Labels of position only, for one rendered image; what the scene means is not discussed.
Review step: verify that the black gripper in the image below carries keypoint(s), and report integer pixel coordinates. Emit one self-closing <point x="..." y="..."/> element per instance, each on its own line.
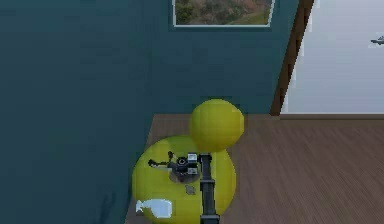
<point x="181" y="165"/>

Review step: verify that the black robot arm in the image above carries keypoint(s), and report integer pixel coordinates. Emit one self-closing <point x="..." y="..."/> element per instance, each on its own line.
<point x="207" y="193"/>

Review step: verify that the white framed landscape picture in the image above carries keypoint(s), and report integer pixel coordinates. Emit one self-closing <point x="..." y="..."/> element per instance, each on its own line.
<point x="222" y="12"/>

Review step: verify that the white room door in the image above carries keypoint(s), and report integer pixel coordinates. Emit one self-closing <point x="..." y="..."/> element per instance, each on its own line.
<point x="340" y="66"/>

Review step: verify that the brown door frame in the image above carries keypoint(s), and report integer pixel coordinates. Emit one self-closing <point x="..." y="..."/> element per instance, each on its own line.
<point x="290" y="56"/>

